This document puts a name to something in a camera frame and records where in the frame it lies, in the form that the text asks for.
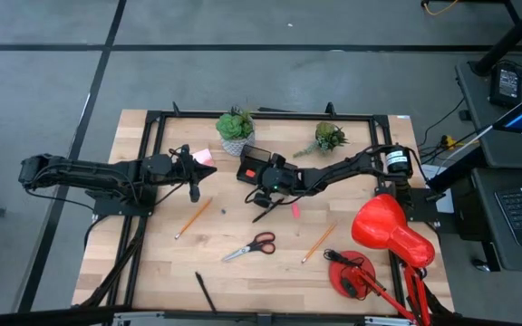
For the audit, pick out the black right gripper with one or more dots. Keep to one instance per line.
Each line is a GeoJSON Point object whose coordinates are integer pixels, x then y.
{"type": "Point", "coordinates": [279, 181]}

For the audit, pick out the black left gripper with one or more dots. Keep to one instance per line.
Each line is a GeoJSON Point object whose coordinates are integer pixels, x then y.
{"type": "Point", "coordinates": [184, 167]}

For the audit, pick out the small red eraser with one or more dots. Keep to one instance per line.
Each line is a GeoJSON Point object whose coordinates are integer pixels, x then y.
{"type": "Point", "coordinates": [250, 173]}

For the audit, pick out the pink sticky note pad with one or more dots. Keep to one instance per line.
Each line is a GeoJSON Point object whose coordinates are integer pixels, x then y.
{"type": "Point", "coordinates": [205, 157]}

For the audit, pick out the black pen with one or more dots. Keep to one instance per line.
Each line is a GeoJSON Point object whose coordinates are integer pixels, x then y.
{"type": "Point", "coordinates": [205, 290]}
{"type": "Point", "coordinates": [267, 210]}

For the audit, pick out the orange pencil with eraser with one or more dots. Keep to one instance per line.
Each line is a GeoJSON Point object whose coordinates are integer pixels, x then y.
{"type": "Point", "coordinates": [319, 242]}
{"type": "Point", "coordinates": [193, 218]}

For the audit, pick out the long pink eraser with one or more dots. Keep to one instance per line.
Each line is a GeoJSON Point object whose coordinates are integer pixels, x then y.
{"type": "Point", "coordinates": [295, 211]}

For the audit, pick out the black and red scissors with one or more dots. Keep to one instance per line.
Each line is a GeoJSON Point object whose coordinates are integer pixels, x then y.
{"type": "Point", "coordinates": [253, 247]}

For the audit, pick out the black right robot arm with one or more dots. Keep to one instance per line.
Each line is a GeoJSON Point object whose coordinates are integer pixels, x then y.
{"type": "Point", "coordinates": [347, 167]}

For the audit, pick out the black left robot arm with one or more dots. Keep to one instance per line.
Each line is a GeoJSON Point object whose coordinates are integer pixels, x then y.
{"type": "Point", "coordinates": [84, 172]}

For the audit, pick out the black mesh desk organizer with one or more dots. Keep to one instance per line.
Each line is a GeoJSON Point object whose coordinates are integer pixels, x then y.
{"type": "Point", "coordinates": [254, 154]}

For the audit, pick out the succulent in white patterned pot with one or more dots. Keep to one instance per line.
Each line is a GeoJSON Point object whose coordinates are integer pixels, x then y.
{"type": "Point", "coordinates": [231, 127]}

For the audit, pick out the trailing succulent in dark pot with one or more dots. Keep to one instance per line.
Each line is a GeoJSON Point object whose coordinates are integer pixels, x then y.
{"type": "Point", "coordinates": [329, 135]}

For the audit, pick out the red desk lamp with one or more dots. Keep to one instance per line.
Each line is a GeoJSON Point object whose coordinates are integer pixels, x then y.
{"type": "Point", "coordinates": [388, 228]}

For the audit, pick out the white paper sheet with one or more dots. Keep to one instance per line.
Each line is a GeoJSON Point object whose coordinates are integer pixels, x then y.
{"type": "Point", "coordinates": [431, 171]}

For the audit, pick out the yellow plug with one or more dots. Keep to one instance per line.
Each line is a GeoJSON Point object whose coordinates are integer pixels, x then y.
{"type": "Point", "coordinates": [447, 141]}

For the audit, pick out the black horizontal beam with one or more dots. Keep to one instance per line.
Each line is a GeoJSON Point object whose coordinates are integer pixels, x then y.
{"type": "Point", "coordinates": [39, 317]}

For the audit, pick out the dark grey desk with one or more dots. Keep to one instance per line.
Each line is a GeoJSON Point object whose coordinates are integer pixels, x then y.
{"type": "Point", "coordinates": [505, 154]}

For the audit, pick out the black power adapter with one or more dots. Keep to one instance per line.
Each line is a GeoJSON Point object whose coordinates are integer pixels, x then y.
{"type": "Point", "coordinates": [506, 83]}

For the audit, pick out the black diagonal stand leg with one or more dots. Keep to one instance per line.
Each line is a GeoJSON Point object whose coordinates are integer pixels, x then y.
{"type": "Point", "coordinates": [510, 38]}

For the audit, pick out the black metal table frame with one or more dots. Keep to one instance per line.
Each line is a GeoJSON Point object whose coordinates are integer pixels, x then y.
{"type": "Point", "coordinates": [265, 115]}

